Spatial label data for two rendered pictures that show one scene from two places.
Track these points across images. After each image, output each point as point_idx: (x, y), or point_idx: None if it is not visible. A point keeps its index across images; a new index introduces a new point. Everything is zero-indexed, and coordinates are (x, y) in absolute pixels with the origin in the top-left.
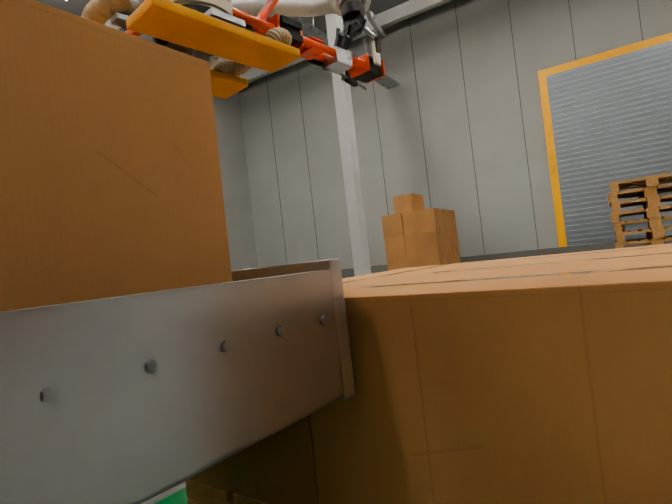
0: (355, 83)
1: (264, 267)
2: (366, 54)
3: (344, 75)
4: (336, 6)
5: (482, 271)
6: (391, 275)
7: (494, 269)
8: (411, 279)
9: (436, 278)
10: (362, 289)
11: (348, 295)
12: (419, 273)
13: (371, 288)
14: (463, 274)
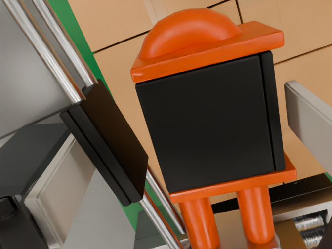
0: (113, 101)
1: (300, 216)
2: (290, 178)
3: (162, 186)
4: None
5: (325, 27)
6: (176, 11)
7: (328, 8)
8: (280, 81)
9: (310, 81)
10: (291, 142)
11: (312, 168)
12: (218, 2)
13: (296, 138)
14: (319, 53)
